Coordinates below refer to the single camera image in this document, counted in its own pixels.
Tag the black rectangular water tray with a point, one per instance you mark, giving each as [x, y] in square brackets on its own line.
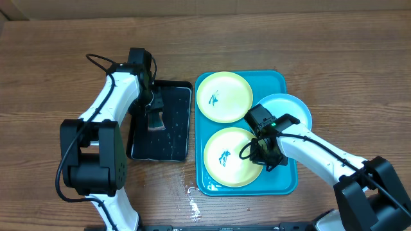
[170, 144]

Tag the yellow-green plate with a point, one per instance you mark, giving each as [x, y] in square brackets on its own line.
[222, 158]
[224, 97]

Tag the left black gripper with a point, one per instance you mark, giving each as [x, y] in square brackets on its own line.
[146, 110]

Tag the light blue plate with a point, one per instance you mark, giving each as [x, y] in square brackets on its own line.
[280, 104]

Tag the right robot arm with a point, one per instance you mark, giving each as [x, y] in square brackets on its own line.
[369, 193]

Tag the teal plastic serving tray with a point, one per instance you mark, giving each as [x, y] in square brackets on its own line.
[281, 180]

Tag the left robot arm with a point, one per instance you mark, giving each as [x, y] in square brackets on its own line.
[94, 164]

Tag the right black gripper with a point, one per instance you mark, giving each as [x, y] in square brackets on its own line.
[259, 158]

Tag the green and orange sponge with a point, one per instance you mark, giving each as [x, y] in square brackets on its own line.
[155, 121]

